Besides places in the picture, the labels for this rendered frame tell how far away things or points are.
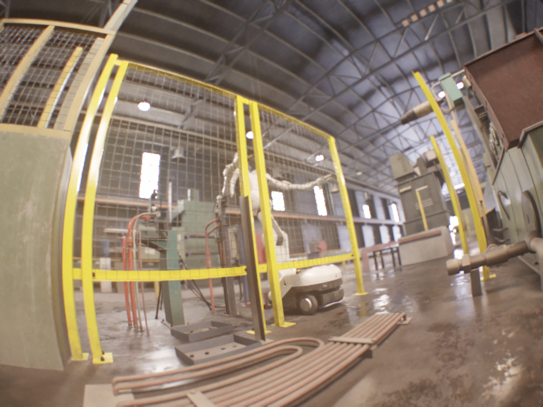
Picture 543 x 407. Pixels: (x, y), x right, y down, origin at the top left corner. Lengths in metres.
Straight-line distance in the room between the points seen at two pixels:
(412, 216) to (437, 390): 5.21
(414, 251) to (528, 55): 4.06
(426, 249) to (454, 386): 4.27
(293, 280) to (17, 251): 1.75
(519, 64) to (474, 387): 1.62
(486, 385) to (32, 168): 1.69
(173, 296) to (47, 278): 1.13
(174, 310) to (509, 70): 2.85
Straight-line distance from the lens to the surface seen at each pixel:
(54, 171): 1.18
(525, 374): 0.73
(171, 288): 1.92
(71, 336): 1.26
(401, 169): 6.00
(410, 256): 4.95
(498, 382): 0.71
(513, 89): 1.66
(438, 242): 4.80
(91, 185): 1.29
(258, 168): 1.75
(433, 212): 5.61
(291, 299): 1.89
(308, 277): 1.79
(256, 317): 1.30
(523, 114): 1.59
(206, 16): 11.99
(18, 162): 1.26
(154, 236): 1.84
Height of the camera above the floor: 0.40
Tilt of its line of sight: 16 degrees up
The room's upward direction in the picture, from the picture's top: 7 degrees counter-clockwise
